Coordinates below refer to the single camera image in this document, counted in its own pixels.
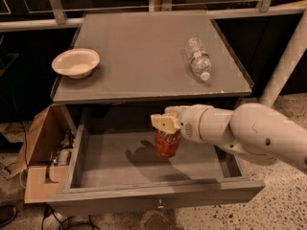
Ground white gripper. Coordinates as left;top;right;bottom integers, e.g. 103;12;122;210
151;104;211;143

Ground red coke can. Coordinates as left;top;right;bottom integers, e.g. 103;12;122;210
154;129;180;158

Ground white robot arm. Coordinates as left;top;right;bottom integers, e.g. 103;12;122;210
151;103;307;173

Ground open grey top drawer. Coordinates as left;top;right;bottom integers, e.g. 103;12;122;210
47;118;265;216

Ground metal drawer knob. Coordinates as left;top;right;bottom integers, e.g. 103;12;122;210
156;199;165;210

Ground clear plastic water bottle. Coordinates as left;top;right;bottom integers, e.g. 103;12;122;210
185;36;212;81

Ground grey cabinet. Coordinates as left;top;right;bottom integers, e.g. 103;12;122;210
53;11;252;105

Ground brown cardboard box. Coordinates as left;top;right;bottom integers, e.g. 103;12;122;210
11;104;70;203

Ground white diagonal post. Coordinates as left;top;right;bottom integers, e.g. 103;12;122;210
259;10;307;106

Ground black floor cables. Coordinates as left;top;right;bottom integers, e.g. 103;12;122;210
39;204;102;230

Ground metal railing frame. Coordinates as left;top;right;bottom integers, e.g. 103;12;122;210
0;0;307;32

